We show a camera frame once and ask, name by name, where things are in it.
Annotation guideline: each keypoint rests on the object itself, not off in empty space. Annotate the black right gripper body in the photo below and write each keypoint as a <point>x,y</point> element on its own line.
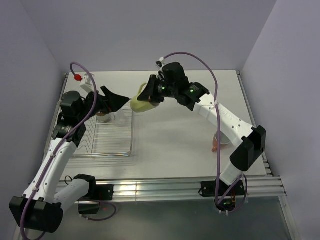
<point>165,90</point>

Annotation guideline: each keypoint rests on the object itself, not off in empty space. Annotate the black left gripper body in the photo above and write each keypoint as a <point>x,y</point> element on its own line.
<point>88,105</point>

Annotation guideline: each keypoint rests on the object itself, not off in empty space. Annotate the yellow-green ceramic mug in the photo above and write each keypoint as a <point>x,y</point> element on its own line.
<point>141,106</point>

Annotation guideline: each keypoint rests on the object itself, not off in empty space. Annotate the brown and white paper cup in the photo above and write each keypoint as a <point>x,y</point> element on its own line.
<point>104,117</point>

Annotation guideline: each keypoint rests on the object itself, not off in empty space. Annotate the large clear glass tumbler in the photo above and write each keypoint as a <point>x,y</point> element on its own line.
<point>123,117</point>

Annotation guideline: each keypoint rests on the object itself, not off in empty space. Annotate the orange ceramic mug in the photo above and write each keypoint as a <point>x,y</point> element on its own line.
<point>224,142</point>

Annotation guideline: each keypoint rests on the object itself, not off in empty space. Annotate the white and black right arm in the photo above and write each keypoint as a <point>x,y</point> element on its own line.
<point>248,140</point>

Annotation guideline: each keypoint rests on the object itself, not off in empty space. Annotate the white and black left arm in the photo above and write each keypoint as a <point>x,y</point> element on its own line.
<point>40,207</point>

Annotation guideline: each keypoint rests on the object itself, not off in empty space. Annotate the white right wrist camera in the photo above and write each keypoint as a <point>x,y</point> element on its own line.
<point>160,62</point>

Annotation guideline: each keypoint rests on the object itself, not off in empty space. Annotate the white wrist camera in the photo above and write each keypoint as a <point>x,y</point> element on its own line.
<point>85,82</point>
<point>160,62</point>

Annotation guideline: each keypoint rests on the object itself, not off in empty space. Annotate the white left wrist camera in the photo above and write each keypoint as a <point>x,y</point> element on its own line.
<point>85,82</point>

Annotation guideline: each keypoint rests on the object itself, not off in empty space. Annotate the metal wire dish rack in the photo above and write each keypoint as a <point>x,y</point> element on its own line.
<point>106,140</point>

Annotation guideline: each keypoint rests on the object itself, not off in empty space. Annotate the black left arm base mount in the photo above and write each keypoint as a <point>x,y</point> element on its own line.
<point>98,201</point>

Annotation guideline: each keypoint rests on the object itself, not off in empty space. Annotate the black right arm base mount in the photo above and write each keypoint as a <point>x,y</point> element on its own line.
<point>229,203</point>

